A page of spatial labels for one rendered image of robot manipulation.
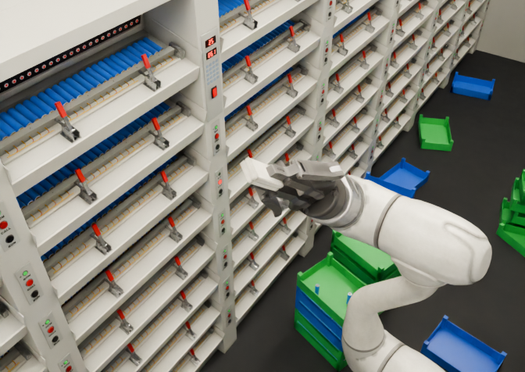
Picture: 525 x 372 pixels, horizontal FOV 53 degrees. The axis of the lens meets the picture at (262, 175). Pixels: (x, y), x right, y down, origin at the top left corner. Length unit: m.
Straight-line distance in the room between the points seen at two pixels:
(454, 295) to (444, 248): 2.05
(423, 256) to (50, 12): 0.91
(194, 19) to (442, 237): 0.89
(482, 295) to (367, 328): 1.74
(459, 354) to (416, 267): 1.83
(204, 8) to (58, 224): 0.66
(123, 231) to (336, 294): 1.11
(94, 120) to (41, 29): 0.25
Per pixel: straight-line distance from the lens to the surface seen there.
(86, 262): 1.52
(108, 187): 1.43
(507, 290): 3.04
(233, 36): 1.66
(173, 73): 1.48
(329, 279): 2.42
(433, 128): 3.97
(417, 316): 2.78
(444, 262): 0.87
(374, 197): 0.91
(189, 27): 1.48
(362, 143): 3.16
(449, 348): 2.72
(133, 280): 1.71
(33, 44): 1.15
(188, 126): 1.60
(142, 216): 1.61
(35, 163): 1.25
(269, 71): 1.86
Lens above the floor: 2.20
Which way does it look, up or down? 41 degrees down
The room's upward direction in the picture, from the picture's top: straight up
